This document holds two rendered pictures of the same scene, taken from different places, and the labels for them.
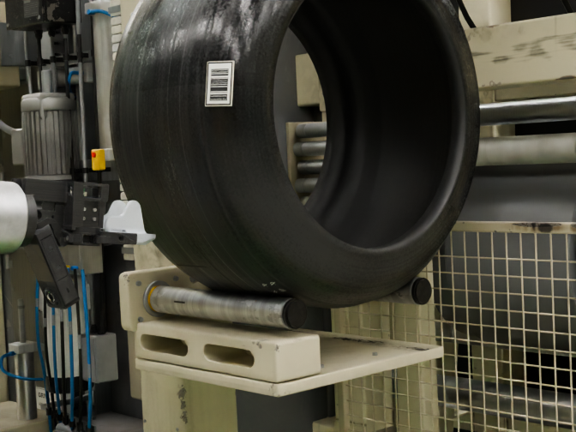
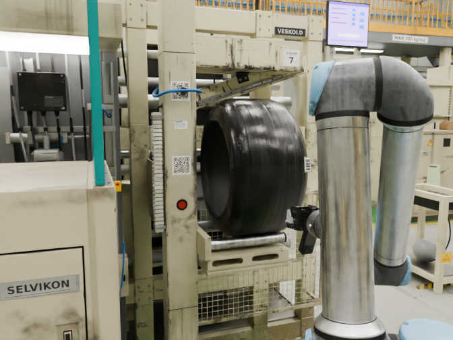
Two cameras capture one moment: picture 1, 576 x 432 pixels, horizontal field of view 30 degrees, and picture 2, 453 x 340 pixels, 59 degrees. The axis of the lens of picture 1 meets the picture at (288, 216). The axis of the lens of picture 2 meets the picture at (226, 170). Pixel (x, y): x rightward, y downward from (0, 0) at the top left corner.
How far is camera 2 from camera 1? 1.98 m
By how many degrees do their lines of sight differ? 66
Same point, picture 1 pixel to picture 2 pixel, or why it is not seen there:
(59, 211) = not seen: hidden behind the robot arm
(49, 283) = (311, 245)
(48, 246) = not seen: hidden behind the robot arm
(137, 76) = (269, 160)
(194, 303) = (239, 243)
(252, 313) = (271, 240)
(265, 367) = (284, 257)
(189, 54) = (297, 154)
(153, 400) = (178, 290)
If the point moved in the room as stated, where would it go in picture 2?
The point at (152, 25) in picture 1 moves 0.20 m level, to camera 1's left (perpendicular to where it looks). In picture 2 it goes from (268, 139) to (250, 142)
